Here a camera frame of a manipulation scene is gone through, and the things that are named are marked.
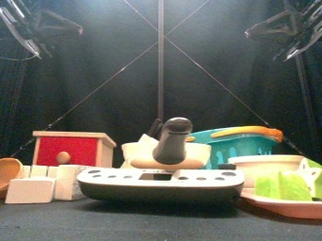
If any vertical metal frame pole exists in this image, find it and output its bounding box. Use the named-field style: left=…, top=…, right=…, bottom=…
left=157, top=0, right=166, bottom=122

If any thin diagonal brace cable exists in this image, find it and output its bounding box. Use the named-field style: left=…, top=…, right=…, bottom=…
left=122, top=0, right=305, bottom=149
left=11, top=0, right=212, bottom=158

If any pink toy plate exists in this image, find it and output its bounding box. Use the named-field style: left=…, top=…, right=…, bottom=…
left=241, top=187, right=322, bottom=220

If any teal basket orange handle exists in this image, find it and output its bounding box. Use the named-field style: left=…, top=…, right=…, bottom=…
left=185, top=125, right=286, bottom=170

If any large white wooden block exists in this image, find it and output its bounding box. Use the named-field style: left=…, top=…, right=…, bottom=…
left=4, top=176, right=58, bottom=205

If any black utensil handle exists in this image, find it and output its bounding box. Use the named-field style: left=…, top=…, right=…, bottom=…
left=147, top=118, right=165, bottom=141

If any red wooden drawer box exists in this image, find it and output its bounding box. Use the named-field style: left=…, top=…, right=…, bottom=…
left=33, top=130, right=118, bottom=169

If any white toy bowl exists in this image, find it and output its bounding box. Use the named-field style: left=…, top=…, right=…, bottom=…
left=121, top=141, right=213, bottom=170

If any small white wooden block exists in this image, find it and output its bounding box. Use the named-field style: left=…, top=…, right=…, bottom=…
left=20, top=165, right=33, bottom=180
left=47, top=166, right=61, bottom=179
left=30, top=165, right=50, bottom=179

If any dark frame post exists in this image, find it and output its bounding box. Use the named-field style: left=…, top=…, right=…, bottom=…
left=294, top=53, right=318, bottom=153

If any tall white speckled block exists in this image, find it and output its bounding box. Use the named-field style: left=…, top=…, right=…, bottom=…
left=54, top=164, right=93, bottom=201

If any green toy lettuce piece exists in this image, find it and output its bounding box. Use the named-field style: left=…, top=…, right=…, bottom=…
left=278, top=170, right=314, bottom=202
left=253, top=173, right=282, bottom=200

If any white toy pot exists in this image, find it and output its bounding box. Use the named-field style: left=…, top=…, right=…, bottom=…
left=228, top=154, right=309, bottom=189

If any white green toy vegetable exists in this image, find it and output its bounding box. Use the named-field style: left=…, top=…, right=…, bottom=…
left=294, top=157, right=322, bottom=200

